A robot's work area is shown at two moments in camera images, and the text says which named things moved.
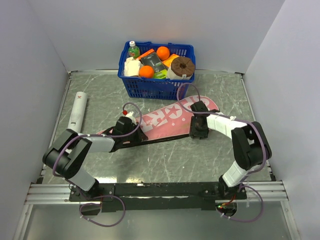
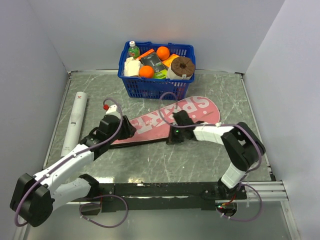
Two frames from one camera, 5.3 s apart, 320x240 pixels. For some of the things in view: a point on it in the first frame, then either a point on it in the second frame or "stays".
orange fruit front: (146, 72) stays
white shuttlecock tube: (77, 118) stays
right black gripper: (193, 131) → (174, 139)
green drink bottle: (133, 51) stays
